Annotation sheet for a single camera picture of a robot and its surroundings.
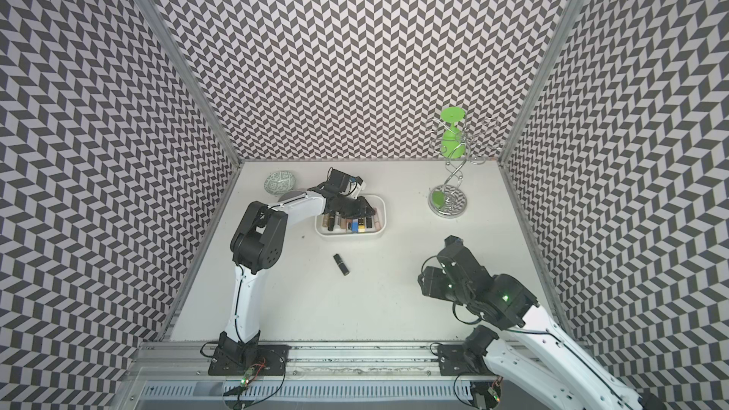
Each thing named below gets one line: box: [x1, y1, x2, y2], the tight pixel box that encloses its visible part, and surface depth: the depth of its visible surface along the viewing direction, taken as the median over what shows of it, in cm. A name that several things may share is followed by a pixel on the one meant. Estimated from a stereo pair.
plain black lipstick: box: [333, 253, 351, 277], surface depth 91 cm
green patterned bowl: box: [263, 170, 297, 197], surface depth 110 cm
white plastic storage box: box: [314, 194, 388, 239], surface depth 100 cm
